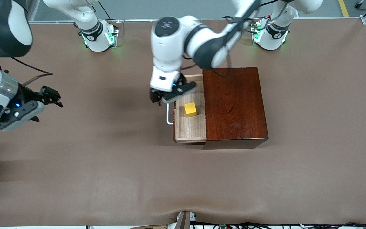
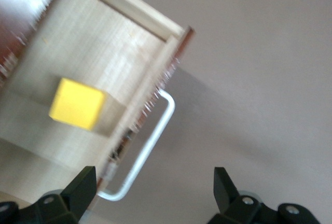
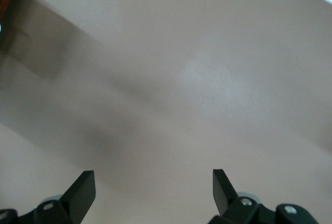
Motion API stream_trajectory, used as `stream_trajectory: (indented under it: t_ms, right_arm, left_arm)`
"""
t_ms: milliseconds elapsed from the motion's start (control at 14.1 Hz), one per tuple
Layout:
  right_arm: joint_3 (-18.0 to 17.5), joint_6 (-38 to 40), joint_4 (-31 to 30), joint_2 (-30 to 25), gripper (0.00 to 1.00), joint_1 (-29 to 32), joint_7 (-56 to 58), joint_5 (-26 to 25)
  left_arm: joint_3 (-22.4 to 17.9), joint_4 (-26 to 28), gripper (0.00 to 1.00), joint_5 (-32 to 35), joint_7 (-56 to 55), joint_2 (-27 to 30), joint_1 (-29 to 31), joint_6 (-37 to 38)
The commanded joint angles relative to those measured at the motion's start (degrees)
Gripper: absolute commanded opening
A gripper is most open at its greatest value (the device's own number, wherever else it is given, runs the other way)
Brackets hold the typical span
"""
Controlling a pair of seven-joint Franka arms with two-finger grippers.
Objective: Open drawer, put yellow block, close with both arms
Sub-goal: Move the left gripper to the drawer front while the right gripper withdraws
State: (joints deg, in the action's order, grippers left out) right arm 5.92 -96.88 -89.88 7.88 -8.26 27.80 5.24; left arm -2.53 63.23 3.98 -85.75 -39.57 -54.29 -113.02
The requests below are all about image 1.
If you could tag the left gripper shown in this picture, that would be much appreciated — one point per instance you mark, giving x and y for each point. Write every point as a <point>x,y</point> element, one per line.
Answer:
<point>155,95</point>

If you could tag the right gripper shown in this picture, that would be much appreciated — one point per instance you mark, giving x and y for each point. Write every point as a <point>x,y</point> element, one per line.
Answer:
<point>29,94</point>

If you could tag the yellow block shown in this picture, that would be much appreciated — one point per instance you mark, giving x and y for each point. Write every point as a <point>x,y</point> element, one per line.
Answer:
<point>190,109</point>

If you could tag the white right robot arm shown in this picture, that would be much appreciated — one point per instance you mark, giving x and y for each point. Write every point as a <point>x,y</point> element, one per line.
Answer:
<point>5,28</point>

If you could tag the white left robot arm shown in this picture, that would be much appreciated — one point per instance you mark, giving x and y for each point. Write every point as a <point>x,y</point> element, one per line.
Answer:
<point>170,47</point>

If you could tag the dark brown wooden cabinet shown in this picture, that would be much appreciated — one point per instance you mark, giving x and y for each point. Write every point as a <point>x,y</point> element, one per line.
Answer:
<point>237,108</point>

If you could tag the brown table mat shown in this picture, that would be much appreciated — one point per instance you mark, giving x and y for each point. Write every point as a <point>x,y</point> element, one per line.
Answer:
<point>138,190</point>

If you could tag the grey metal clamp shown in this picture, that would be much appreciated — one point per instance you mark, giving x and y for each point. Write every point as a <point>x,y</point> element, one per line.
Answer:
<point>183,221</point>

